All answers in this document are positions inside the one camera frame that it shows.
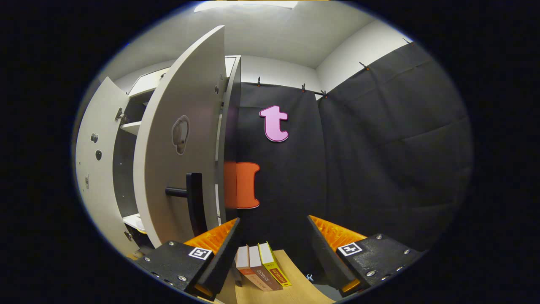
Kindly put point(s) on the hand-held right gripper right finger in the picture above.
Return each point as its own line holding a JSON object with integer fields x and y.
{"x": 325, "y": 257}

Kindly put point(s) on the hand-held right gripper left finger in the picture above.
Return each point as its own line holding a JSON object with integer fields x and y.
{"x": 223, "y": 257}

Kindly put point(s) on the white shoe cabinet door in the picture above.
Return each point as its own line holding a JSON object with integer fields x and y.
{"x": 156, "y": 169}
{"x": 97, "y": 190}

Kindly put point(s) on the white shoe cabinet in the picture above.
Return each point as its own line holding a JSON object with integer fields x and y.
{"x": 124, "y": 169}

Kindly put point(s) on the white cabinet shelf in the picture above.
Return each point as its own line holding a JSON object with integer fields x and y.
{"x": 134, "y": 221}
{"x": 131, "y": 127}

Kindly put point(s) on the orange cover book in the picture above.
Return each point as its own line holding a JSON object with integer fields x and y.
{"x": 242, "y": 258}

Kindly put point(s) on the yellow cover book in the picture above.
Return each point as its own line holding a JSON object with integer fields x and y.
{"x": 276, "y": 270}

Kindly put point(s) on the brown cover book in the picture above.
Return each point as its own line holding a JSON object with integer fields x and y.
{"x": 270, "y": 280}

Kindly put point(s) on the black backdrop cloth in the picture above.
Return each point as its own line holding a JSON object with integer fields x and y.
{"x": 379, "y": 169}

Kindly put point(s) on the large ceiling light panel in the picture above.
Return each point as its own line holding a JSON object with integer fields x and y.
{"x": 244, "y": 5}

